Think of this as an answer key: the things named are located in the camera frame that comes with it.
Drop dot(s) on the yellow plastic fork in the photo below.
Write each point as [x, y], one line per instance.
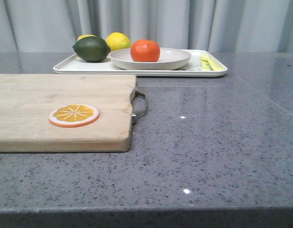
[207, 64]

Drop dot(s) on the green lime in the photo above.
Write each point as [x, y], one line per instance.
[92, 49]

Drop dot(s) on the white rectangular tray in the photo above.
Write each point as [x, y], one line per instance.
[172, 62]

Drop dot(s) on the orange mandarin fruit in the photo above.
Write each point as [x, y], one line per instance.
[144, 50]

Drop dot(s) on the orange slice disc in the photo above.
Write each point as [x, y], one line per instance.
[74, 115]

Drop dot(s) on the yellow lemon behind lime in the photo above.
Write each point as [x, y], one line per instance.
[84, 36]

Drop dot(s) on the metal cutting board handle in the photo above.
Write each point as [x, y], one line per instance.
[139, 106]

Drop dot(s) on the wooden cutting board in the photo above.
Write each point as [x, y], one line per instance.
[26, 101]

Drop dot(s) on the grey curtain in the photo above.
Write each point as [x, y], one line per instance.
[212, 25]

